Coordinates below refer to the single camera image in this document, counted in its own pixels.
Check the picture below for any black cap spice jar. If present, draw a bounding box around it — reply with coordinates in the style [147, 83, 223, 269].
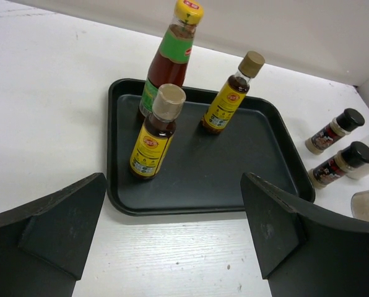
[305, 108, 365, 155]
[308, 141, 369, 189]

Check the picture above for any red chili sauce bottle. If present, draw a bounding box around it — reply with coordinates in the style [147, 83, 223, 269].
[138, 0, 204, 119]

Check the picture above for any black plastic tray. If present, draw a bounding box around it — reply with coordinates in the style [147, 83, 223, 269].
[107, 79, 315, 216]

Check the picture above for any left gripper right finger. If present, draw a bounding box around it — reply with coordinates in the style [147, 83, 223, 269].
[240, 173, 369, 296]

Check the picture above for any small yellow label bottle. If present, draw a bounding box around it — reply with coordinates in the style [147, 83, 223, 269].
[201, 51, 265, 134]

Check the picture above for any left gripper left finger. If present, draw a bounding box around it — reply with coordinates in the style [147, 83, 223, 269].
[0, 173, 106, 296]

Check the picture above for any glass dispenser jar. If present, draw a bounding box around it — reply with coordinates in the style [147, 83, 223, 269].
[350, 190, 369, 222]

